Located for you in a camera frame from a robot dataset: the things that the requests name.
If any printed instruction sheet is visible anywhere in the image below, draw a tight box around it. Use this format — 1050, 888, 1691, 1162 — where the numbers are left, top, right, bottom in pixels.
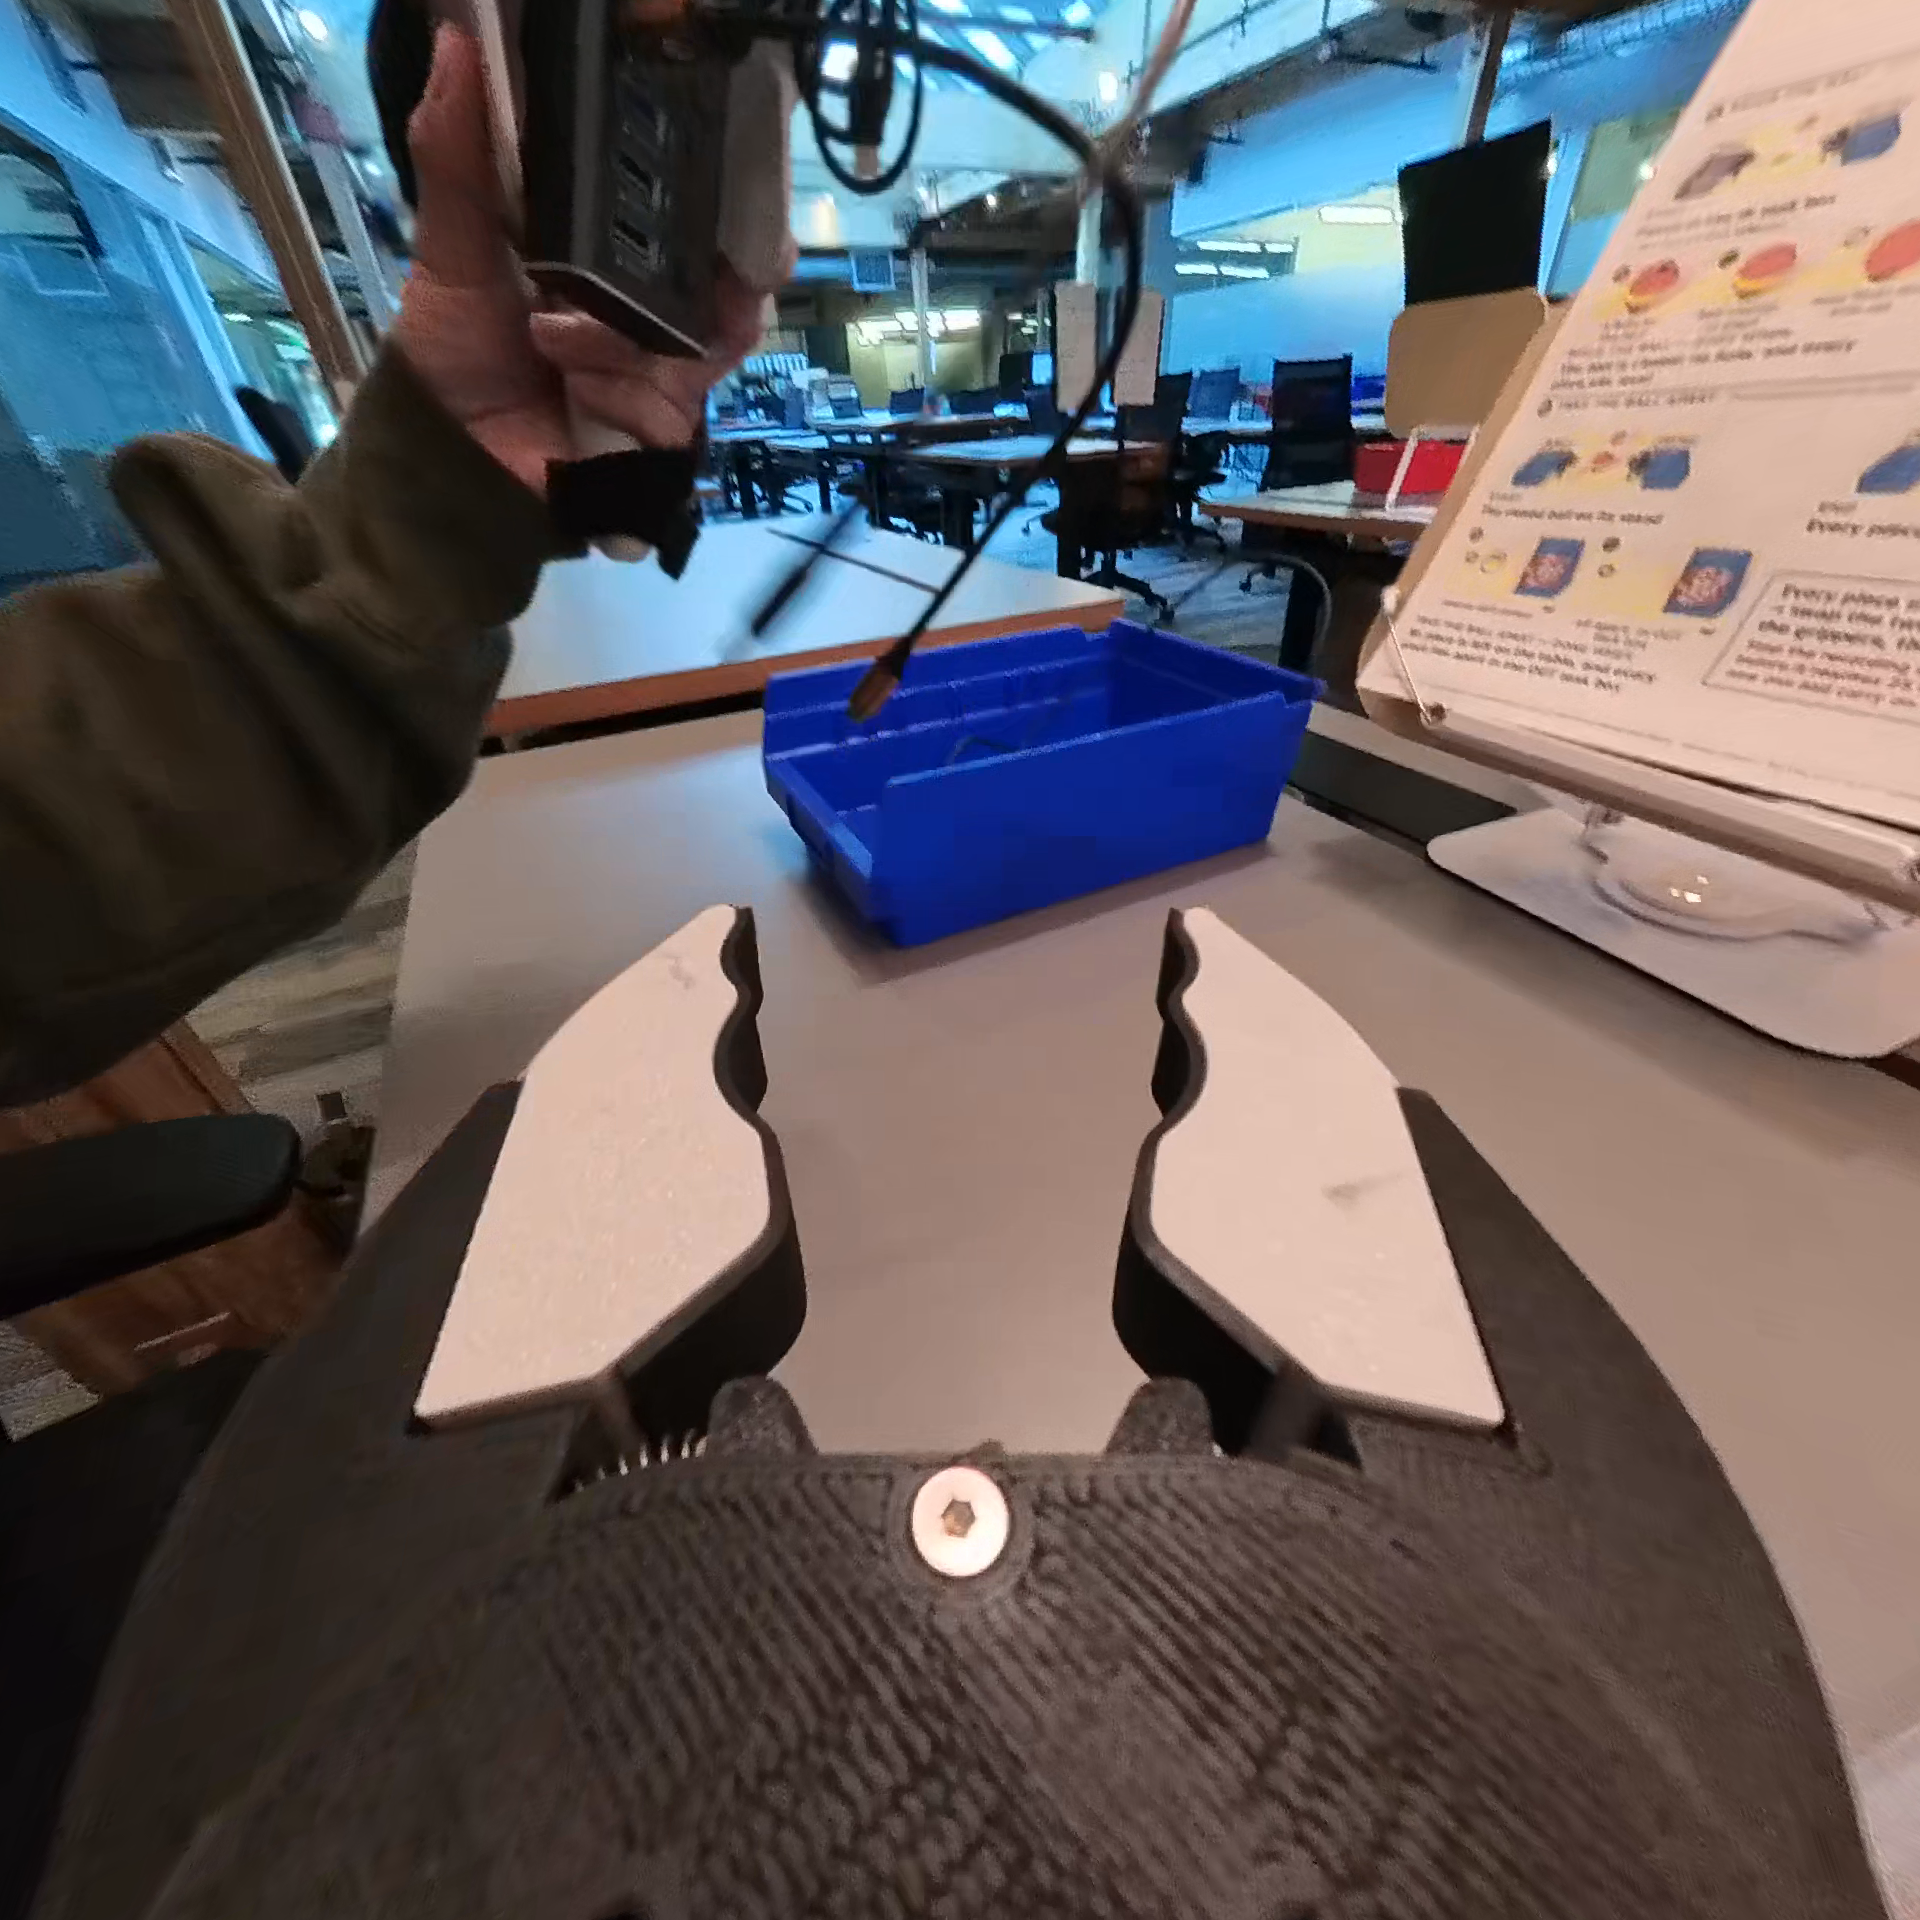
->
1357, 0, 1920, 836

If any blue plastic bin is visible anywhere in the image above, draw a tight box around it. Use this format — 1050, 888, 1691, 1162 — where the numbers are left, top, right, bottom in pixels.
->
761, 617, 1326, 951

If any black cable with orange plug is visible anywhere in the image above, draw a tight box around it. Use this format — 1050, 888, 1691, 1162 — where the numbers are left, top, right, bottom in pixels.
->
847, 30, 1146, 727

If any person's left hand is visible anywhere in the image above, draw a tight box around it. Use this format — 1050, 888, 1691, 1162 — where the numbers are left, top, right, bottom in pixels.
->
394, 26, 785, 495

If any grey desk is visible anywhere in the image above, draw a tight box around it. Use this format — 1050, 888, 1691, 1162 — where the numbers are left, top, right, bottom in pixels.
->
356, 703, 1920, 1788

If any thin brown wire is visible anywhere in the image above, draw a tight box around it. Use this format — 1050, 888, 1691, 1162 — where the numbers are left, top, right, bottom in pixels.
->
1084, 0, 1204, 169

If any grey usb hub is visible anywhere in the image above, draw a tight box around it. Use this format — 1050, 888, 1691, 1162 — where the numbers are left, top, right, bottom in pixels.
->
517, 0, 799, 302

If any brown cardboard panel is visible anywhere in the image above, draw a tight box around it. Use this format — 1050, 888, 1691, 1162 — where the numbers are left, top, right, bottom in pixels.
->
1380, 288, 1556, 440

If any wood-edged table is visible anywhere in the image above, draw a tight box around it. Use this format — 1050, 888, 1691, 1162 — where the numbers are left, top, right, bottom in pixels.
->
482, 514, 1130, 743

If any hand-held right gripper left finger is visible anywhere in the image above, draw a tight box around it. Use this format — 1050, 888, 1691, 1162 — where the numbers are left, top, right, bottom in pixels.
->
411, 903, 807, 1426

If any black chair armrest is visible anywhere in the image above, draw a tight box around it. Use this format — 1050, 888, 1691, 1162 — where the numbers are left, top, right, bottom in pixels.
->
0, 1113, 303, 1325

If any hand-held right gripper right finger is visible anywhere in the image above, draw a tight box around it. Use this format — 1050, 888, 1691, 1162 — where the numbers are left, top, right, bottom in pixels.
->
1113, 906, 1506, 1453

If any black monitor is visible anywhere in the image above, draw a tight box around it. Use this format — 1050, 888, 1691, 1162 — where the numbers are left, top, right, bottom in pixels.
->
1395, 116, 1556, 312

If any white document stand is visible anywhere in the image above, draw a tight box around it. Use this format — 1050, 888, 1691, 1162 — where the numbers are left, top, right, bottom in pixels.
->
1377, 588, 1920, 1063

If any black cable bundle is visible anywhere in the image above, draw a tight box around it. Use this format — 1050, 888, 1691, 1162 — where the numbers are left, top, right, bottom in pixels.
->
796, 0, 927, 192

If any black office chair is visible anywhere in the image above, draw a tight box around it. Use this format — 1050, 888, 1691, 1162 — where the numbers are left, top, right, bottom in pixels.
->
1043, 367, 1225, 623

